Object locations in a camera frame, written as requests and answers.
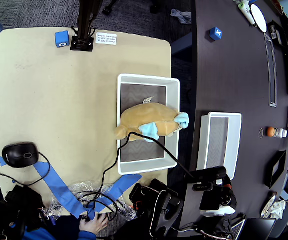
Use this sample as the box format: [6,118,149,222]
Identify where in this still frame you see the tan plush toy blue fins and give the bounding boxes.
[115,96,190,144]

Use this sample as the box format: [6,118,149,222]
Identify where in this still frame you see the black leader arm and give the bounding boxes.
[0,184,46,240]

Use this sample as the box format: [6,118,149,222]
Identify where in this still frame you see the person's right forearm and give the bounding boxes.
[76,229,98,240]

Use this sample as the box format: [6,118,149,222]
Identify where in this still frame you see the small white plastic bin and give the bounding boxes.
[196,111,242,180]

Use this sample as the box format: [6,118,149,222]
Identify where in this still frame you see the large white plastic bin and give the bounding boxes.
[117,73,180,175]

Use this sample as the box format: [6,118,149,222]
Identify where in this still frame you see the person's right hand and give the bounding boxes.
[79,212,109,235]

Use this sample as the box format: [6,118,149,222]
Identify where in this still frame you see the plate with leftovers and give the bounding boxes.
[260,194,277,218]

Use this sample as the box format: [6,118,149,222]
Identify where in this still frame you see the dark laptop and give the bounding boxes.
[222,216,277,240]

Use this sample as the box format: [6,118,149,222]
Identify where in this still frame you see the black open tray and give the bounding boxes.
[263,149,287,190]

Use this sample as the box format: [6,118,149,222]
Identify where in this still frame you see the crumpled white tissue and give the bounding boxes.
[268,199,287,220]

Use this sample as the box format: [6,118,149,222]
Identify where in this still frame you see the white pill bottle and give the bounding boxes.
[273,127,288,138]

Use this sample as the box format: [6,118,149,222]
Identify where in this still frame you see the wide blue tape strip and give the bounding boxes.
[87,173,143,221]

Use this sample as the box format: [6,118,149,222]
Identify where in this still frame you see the clear crumpled plastic wrap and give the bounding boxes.
[43,180,138,222]

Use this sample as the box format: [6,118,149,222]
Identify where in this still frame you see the long blue tape strip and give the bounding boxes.
[33,161,88,220]

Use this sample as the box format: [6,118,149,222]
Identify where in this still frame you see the blue cube with X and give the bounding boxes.
[208,26,223,41]

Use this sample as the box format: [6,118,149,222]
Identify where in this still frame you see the black flat box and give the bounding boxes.
[267,19,287,47]

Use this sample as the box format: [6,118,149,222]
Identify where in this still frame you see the white round disc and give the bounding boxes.
[249,2,268,33]

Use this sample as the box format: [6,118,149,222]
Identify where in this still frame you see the white bottle green cap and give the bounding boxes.
[237,1,256,25]

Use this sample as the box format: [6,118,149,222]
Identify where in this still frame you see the grey crumpled cloth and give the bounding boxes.
[170,8,192,25]

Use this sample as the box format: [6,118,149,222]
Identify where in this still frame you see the white paper label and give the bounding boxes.
[95,32,117,46]

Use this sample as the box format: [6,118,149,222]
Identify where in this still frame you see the black computer mouse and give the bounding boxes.
[2,141,39,169]

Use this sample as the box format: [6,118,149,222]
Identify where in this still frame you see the black chair caster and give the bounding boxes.
[102,0,117,15]
[149,0,160,14]

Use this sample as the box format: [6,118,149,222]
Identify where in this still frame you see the blue cube with O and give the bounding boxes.
[54,30,70,48]

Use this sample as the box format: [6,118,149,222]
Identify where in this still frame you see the black webcam cable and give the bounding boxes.
[77,131,193,222]

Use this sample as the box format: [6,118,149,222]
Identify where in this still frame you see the black mouse cable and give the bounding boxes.
[0,151,51,186]

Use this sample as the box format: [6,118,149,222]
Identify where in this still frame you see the black camera stand pole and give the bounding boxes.
[70,0,102,53]

